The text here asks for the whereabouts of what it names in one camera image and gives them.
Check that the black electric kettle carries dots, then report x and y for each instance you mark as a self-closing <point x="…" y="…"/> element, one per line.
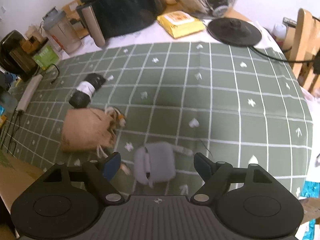
<point x="14" y="59"/>

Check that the cardboard box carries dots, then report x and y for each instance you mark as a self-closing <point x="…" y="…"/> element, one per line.
<point x="16" y="176"/>

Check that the black kettle base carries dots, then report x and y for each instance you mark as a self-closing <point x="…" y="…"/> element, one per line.
<point x="234" y="32"/>

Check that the yellow wet wipes pack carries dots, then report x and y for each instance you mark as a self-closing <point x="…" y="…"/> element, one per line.
<point x="180" y="24"/>

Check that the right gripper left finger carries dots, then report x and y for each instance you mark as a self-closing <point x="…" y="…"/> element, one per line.
<point x="110" y="166"/>

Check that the wooden chair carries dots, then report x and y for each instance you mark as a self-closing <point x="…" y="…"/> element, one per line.
<point x="302" y="50"/>

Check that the brown drawstring pouch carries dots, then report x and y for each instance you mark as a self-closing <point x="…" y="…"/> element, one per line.
<point x="90" y="129"/>

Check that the white power bank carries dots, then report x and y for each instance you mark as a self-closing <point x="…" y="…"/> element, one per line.
<point x="28" y="93"/>

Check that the grey earbuds case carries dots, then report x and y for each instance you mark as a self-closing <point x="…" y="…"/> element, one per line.
<point x="154" y="163"/>

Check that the black cloth white band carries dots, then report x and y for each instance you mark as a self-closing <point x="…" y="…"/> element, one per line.
<point x="83" y="93"/>

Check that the black air fryer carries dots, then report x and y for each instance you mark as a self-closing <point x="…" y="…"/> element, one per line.
<point x="105" y="19"/>

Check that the grey lid shaker bottle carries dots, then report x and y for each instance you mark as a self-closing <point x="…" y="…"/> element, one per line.
<point x="58" y="26"/>

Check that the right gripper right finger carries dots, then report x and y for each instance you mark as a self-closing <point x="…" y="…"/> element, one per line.
<point x="204" y="166"/>

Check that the green label white jar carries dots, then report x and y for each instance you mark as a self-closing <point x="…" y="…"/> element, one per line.
<point x="46" y="57"/>

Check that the green grid tablecloth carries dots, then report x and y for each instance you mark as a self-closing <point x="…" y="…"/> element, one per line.
<point x="228" y="103"/>

